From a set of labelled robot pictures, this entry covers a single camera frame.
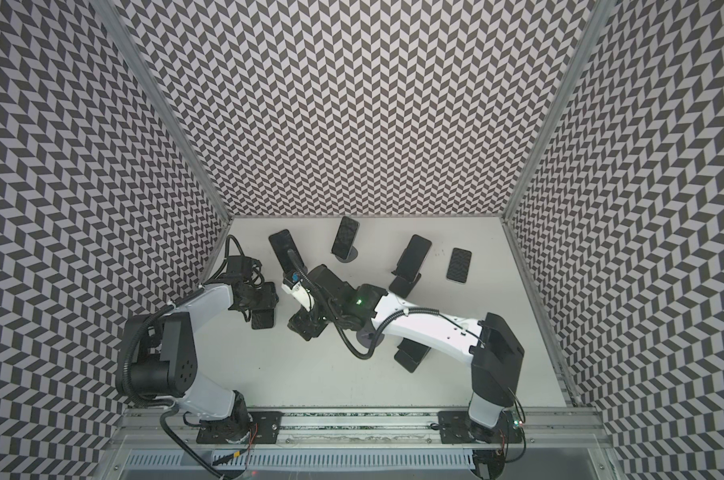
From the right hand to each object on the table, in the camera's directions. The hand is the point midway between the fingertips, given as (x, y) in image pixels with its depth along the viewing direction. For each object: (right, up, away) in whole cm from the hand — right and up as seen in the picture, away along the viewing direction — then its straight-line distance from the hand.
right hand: (304, 319), depth 73 cm
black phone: (+28, -9, +3) cm, 30 cm away
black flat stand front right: (+26, -13, +8) cm, 30 cm away
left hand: (-17, 0, +21) cm, 27 cm away
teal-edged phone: (+7, +21, +32) cm, 38 cm away
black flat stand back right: (+26, +5, +24) cm, 36 cm away
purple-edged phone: (-13, +19, +21) cm, 31 cm away
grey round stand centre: (+15, -8, +12) cm, 21 cm away
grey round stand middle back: (+10, +15, +27) cm, 32 cm away
